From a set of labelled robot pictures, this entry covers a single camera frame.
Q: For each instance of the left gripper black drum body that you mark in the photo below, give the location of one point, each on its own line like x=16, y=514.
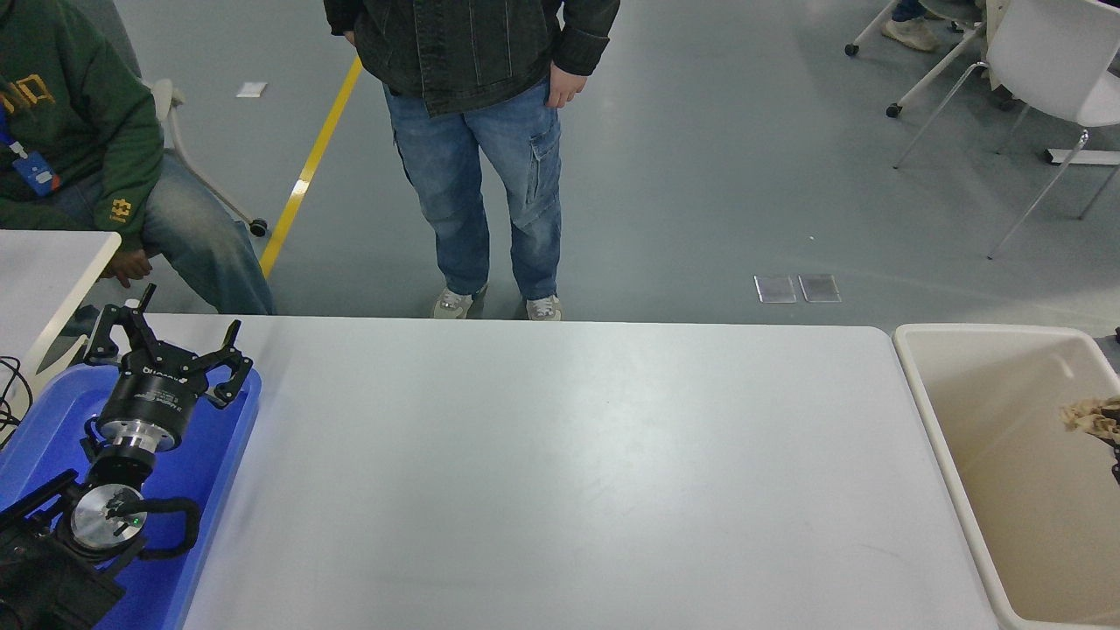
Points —
x=153, y=401

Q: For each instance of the tan paper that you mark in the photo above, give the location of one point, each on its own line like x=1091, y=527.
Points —
x=1085, y=414

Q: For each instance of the person's left hand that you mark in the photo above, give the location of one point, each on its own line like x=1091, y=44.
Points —
x=566, y=87
x=124, y=265

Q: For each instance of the blue plastic tray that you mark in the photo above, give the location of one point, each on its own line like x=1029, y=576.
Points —
x=210, y=472

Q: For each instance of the white side table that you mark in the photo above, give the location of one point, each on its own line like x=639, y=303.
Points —
x=44, y=271

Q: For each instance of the large pale plastic bin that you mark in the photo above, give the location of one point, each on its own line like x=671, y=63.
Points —
x=1006, y=490

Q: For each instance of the person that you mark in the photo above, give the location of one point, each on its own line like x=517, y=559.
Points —
x=79, y=131
x=472, y=175
x=910, y=33

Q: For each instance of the white floor bar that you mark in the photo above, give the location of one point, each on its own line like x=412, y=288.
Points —
x=1085, y=157

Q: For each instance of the clear floor plate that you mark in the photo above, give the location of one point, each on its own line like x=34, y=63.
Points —
x=775, y=289
x=819, y=287

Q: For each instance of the white chair with metal legs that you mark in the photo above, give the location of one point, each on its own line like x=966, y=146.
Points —
x=1050, y=52

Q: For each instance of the white chair with casters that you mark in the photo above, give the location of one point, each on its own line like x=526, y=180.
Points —
x=892, y=110

